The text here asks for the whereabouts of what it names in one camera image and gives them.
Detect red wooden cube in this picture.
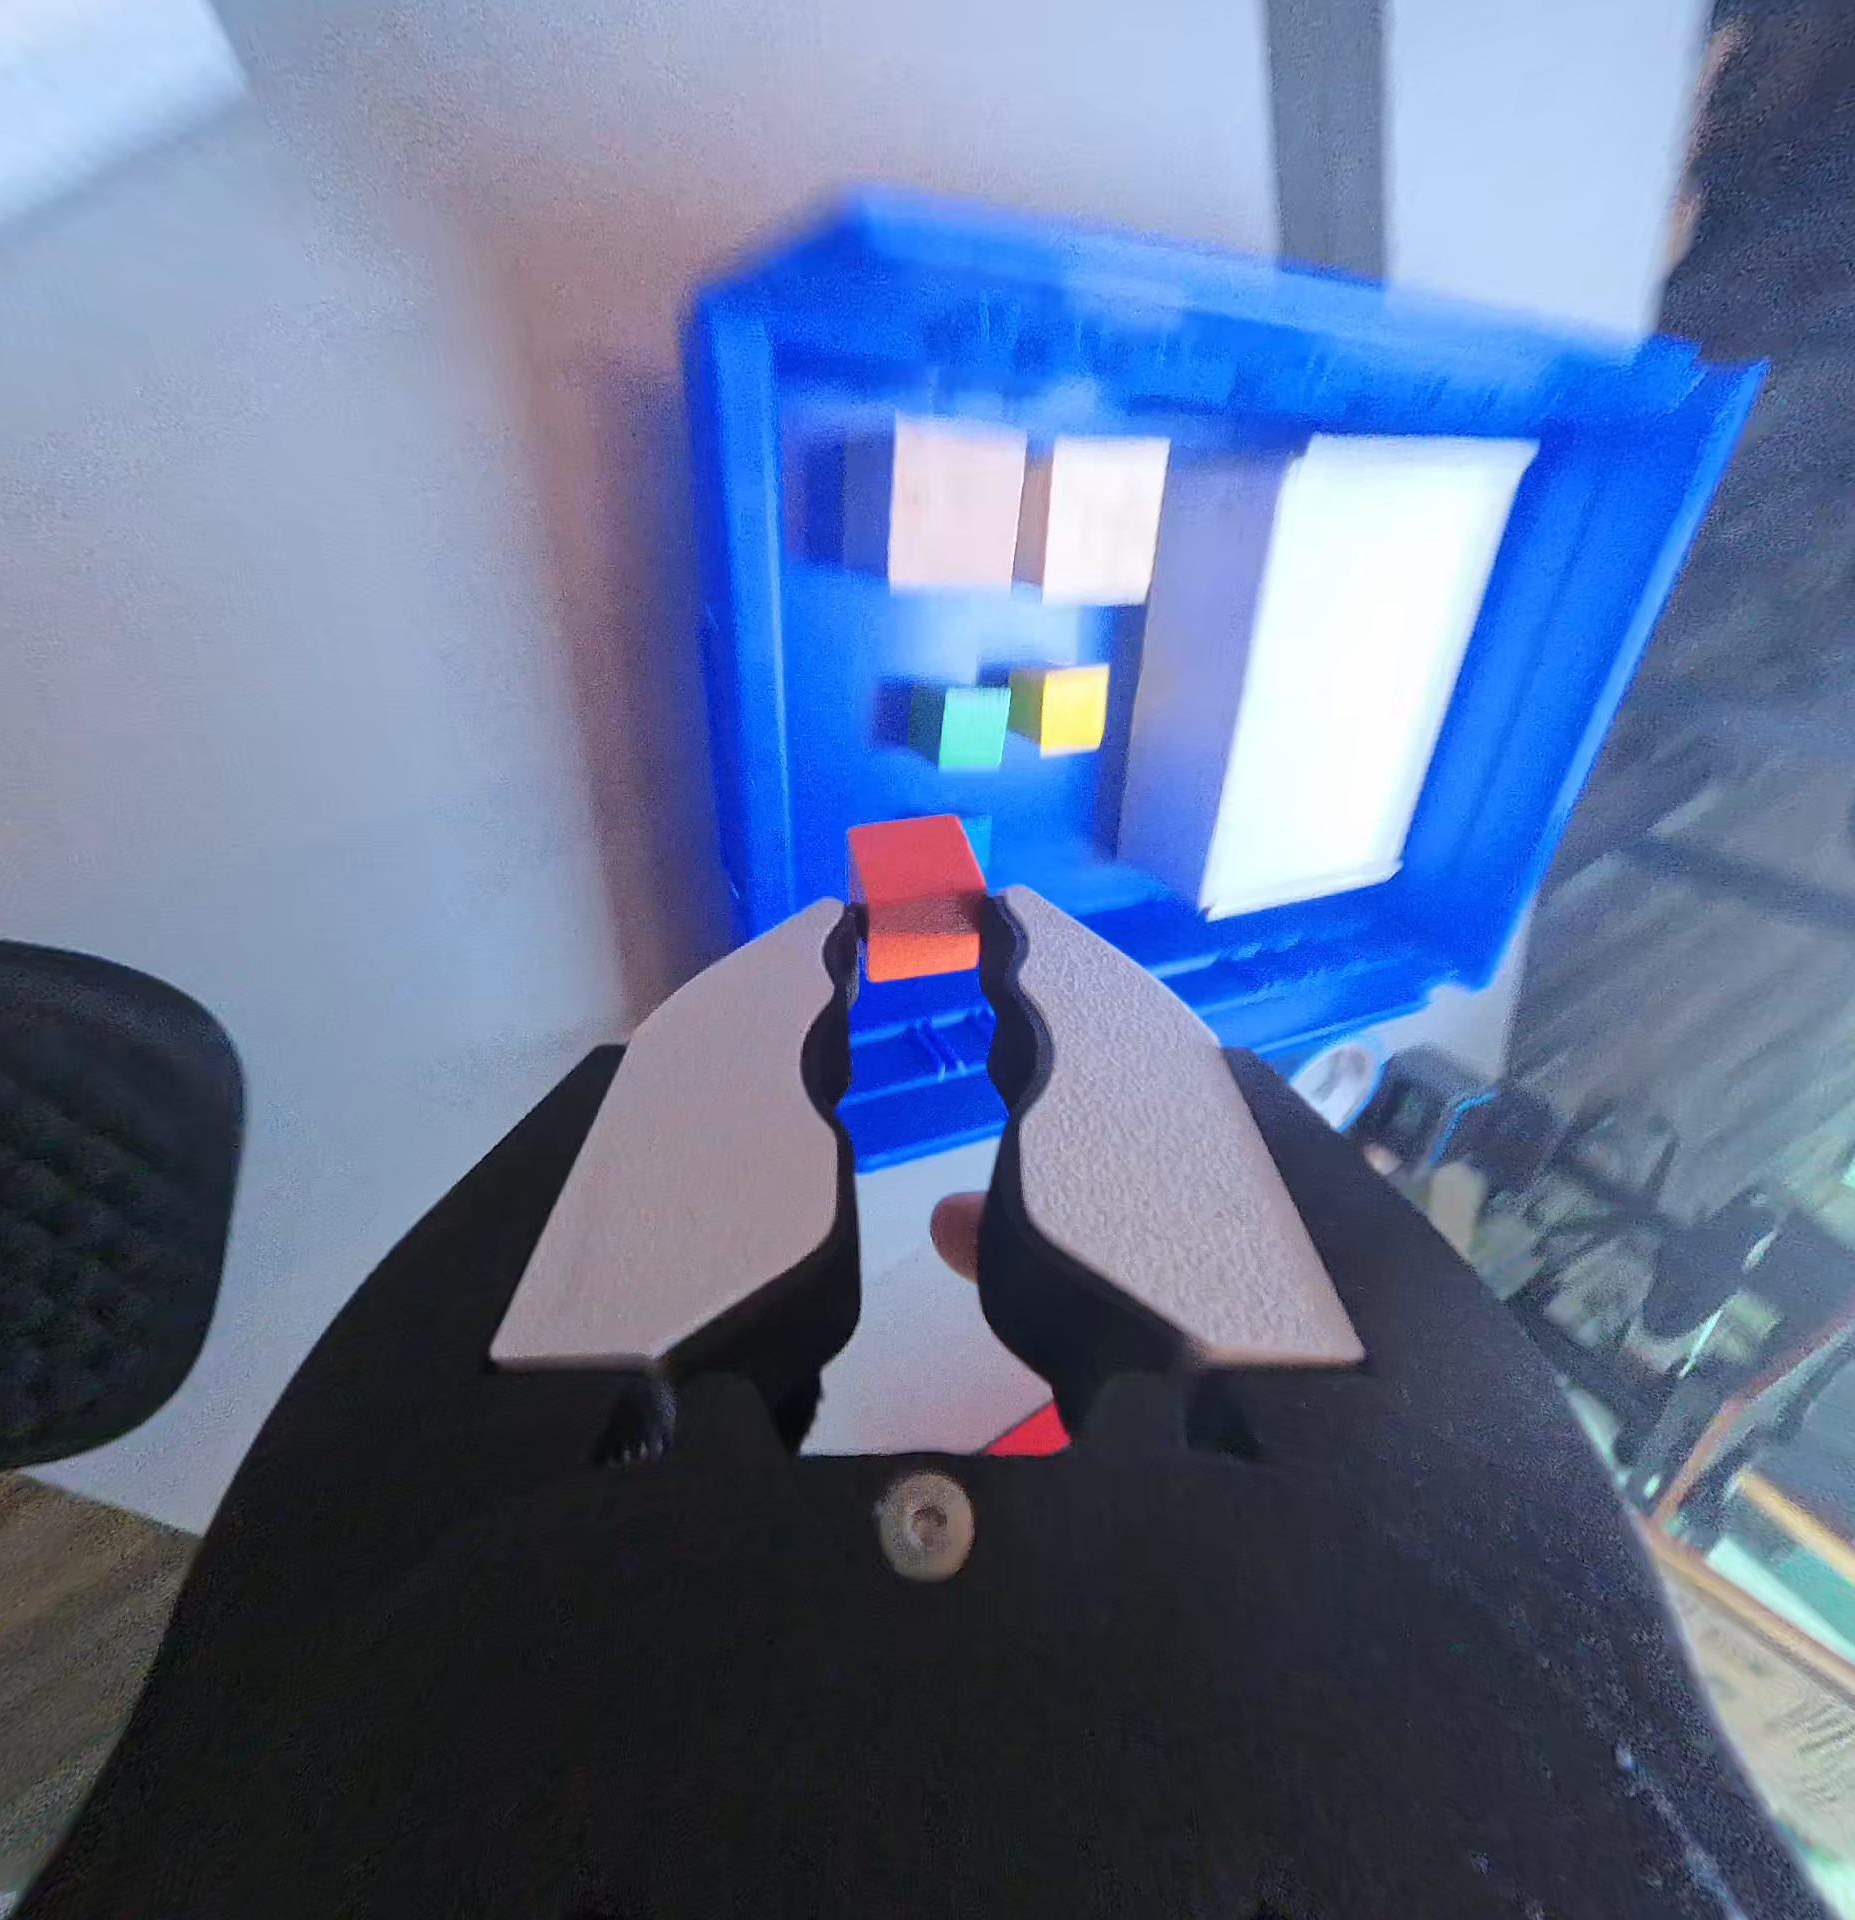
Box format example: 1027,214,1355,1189
844,815,991,987

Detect white cardboard box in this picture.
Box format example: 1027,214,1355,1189
1119,433,1539,925

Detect blue plastic bin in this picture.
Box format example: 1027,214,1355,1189
682,184,1769,1177

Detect plain wooden cube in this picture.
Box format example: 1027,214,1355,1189
880,417,1029,596
1013,433,1171,606

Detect green wooden cube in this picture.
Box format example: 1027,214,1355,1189
910,683,1013,777

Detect yellow wooden cube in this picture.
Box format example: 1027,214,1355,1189
1005,663,1113,758

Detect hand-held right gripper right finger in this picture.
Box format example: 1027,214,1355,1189
975,883,1367,1430

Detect black mesh chair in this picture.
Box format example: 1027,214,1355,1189
0,934,250,1476

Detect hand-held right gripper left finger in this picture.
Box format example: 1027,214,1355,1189
490,897,866,1430

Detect blue tape roll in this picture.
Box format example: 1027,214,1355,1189
1293,1033,1387,1131

